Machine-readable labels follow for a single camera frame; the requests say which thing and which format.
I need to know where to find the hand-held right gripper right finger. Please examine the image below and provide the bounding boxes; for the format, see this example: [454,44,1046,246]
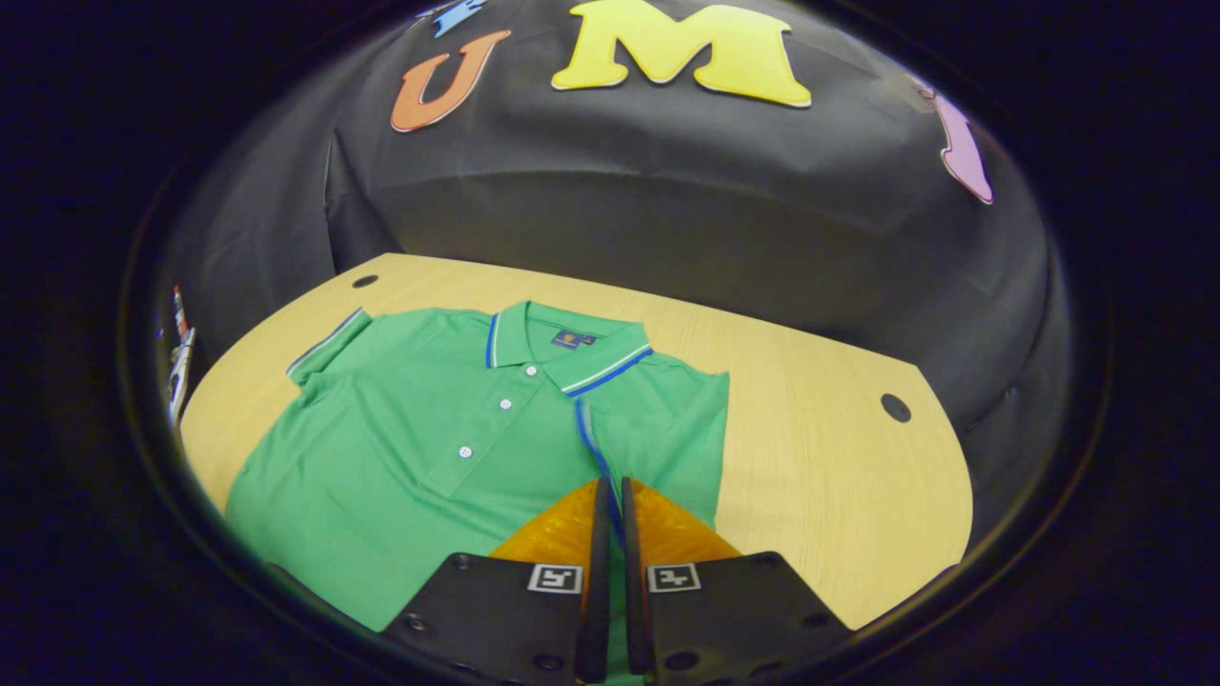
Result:
[620,476,854,686]

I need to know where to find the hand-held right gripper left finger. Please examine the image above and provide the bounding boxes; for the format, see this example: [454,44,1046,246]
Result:
[386,476,612,686]

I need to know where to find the green collared T-shirt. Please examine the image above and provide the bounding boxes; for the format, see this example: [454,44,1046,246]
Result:
[224,300,732,635]

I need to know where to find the black backdrop cloth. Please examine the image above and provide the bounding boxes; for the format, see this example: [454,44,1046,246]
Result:
[152,0,1078,544]

